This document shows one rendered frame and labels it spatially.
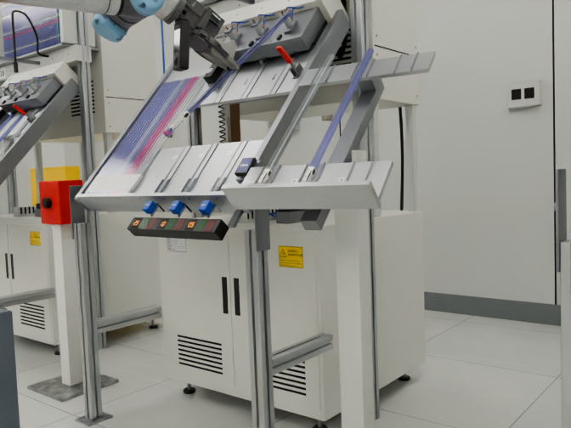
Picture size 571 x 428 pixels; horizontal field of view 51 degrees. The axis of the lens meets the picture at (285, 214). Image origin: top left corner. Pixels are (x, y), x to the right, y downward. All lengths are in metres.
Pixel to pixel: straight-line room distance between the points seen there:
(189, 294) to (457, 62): 1.92
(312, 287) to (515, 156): 1.69
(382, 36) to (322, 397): 1.14
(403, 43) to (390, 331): 0.98
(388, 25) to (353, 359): 1.13
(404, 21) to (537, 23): 1.12
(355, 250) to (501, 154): 1.88
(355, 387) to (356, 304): 0.20
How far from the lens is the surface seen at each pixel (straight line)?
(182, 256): 2.07
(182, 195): 1.55
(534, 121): 3.12
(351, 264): 1.38
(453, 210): 3.26
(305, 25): 1.77
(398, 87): 2.10
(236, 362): 1.97
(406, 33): 2.19
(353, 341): 1.42
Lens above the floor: 0.77
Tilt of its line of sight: 4 degrees down
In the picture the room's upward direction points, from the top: 2 degrees counter-clockwise
